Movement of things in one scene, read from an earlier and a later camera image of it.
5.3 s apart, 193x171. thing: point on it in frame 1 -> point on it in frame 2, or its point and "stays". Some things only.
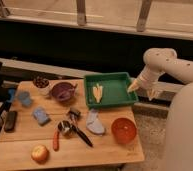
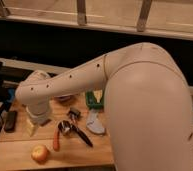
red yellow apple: (40, 154) stays
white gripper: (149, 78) -> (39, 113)
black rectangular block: (10, 121) stays
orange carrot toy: (56, 139) stays
